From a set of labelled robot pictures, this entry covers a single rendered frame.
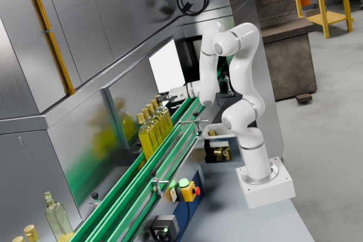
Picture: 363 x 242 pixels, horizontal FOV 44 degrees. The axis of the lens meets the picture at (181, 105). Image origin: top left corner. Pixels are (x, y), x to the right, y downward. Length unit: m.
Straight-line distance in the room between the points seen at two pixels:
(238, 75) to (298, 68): 3.39
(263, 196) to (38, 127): 1.12
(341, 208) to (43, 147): 2.28
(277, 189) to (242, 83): 0.58
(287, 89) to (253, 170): 3.22
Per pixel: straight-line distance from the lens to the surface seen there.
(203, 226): 2.29
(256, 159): 2.26
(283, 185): 2.29
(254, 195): 2.28
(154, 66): 2.68
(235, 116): 2.10
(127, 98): 2.35
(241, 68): 2.02
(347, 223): 3.38
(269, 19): 5.67
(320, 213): 3.49
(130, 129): 2.35
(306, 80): 5.46
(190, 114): 2.67
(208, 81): 2.22
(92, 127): 2.12
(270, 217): 2.24
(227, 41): 1.91
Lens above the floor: 2.05
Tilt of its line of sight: 20 degrees down
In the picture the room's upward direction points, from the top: 16 degrees counter-clockwise
